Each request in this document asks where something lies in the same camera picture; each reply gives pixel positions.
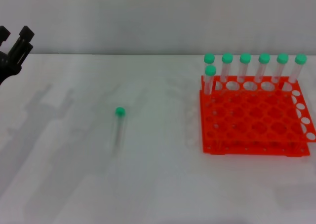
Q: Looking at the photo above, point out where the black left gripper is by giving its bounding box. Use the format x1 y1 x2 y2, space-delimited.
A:
0 25 35 86

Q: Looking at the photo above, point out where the green capped clear test tube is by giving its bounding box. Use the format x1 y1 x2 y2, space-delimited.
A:
220 53 234 83
288 53 308 84
237 53 252 83
271 53 289 83
203 65 217 96
112 107 126 154
254 53 271 84
203 53 216 69

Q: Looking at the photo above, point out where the orange test tube rack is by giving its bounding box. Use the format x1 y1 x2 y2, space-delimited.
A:
199 75 316 157

